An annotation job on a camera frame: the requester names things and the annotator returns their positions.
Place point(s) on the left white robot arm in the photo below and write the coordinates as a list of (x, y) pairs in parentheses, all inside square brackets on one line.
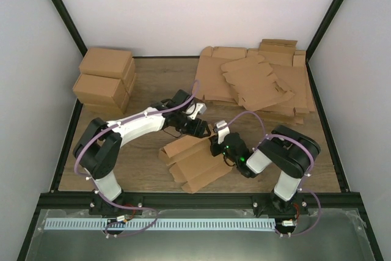
[(98, 148)]

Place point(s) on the stack of flat cardboard blanks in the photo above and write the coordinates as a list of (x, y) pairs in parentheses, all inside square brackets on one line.
[(288, 63)]

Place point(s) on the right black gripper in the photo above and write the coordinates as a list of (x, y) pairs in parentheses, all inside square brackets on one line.
[(214, 151)]

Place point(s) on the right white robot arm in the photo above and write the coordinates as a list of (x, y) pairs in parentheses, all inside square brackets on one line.
[(292, 152)]

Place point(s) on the cardboard box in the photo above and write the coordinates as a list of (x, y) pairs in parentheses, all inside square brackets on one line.
[(191, 163), (117, 64), (100, 108), (98, 90)]

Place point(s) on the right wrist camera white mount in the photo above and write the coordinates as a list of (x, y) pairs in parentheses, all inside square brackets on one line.
[(221, 128)]

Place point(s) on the light blue slotted cable duct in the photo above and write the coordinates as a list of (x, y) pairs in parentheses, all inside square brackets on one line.
[(245, 224)]

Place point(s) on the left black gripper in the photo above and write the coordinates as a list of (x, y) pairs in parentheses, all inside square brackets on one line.
[(198, 132)]

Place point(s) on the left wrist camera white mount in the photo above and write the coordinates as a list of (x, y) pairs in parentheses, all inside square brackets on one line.
[(195, 109)]

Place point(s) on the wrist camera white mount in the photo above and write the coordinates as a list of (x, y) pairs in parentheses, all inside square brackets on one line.
[(221, 128), (195, 109)]

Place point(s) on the black aluminium frame rail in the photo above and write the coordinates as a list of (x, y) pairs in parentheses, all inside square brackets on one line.
[(161, 201)]

